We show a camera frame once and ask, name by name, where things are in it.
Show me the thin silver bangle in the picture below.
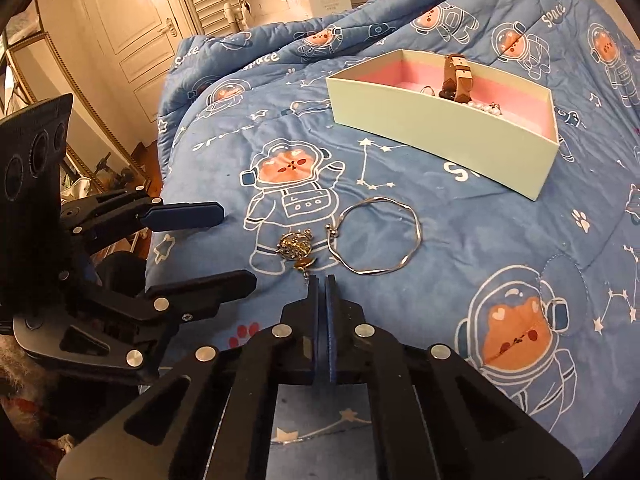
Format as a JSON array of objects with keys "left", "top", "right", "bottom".
[{"left": 327, "top": 199, "right": 424, "bottom": 277}]

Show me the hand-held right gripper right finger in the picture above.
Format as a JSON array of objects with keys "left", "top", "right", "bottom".
[{"left": 324, "top": 274, "right": 585, "bottom": 480}]

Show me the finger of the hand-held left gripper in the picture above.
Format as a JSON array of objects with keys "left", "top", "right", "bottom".
[
  {"left": 61, "top": 190, "right": 225, "bottom": 257},
  {"left": 87, "top": 269, "right": 257, "bottom": 342}
]

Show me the fuzzy patterned cloth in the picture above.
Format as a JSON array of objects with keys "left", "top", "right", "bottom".
[{"left": 0, "top": 334, "right": 76, "bottom": 467}]

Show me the wristwatch with brown strap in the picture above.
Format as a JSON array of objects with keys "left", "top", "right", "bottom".
[{"left": 437, "top": 53, "right": 475, "bottom": 104}]

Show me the cream panelled door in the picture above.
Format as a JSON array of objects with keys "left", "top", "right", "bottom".
[{"left": 80, "top": 0, "right": 202, "bottom": 124}]

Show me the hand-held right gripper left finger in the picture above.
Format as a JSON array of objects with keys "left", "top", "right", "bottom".
[{"left": 56, "top": 275, "right": 321, "bottom": 480}]

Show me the white pearl bracelet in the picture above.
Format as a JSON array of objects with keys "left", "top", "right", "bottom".
[{"left": 467, "top": 99, "right": 504, "bottom": 116}]

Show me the blue astronaut bear printed blanket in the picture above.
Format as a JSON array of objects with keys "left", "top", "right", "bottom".
[{"left": 145, "top": 0, "right": 640, "bottom": 441}]

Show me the gold chain charm bracelet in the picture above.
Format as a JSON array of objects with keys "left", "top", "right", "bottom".
[{"left": 276, "top": 230, "right": 332, "bottom": 287}]

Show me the mint green box pink inside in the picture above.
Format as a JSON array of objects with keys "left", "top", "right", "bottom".
[{"left": 326, "top": 49, "right": 561, "bottom": 202}]

